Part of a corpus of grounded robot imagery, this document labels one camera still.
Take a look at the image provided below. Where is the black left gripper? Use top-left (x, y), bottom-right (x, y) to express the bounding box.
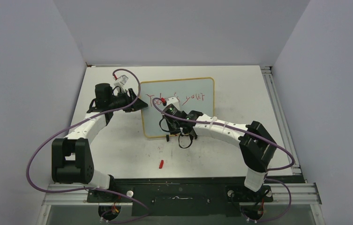
top-left (108, 88), bottom-right (148, 113)

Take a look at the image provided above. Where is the yellow framed whiteboard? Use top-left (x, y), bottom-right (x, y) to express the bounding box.
top-left (140, 77), bottom-right (215, 138)

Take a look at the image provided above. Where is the red marker cap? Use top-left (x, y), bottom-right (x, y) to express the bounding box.
top-left (159, 160), bottom-right (164, 169)

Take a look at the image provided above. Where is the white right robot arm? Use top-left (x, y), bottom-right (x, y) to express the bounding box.
top-left (163, 104), bottom-right (276, 201)

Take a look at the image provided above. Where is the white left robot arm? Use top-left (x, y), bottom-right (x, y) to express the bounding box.
top-left (51, 83), bottom-right (148, 202)

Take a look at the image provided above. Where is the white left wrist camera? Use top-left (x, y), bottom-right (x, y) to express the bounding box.
top-left (114, 75), bottom-right (128, 91)

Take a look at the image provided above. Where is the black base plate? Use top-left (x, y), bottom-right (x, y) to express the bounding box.
top-left (87, 177), bottom-right (273, 217)

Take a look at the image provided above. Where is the aluminium right side rail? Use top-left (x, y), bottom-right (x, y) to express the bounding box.
top-left (260, 66), bottom-right (302, 175)

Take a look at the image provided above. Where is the aluminium front frame rail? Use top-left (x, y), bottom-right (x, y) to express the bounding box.
top-left (37, 183), bottom-right (326, 225)

